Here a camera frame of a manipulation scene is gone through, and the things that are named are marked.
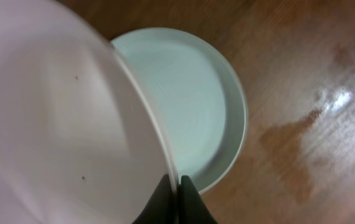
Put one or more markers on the white plate with sauce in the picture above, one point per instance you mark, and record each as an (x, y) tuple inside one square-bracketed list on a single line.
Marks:
[(78, 140)]

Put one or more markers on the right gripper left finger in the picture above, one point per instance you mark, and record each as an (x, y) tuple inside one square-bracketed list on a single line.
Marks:
[(160, 208)]

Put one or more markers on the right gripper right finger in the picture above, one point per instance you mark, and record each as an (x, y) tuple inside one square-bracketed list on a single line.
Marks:
[(191, 208)]

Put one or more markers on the pale green plate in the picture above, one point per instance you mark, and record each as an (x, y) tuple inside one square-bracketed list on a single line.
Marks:
[(196, 94)]

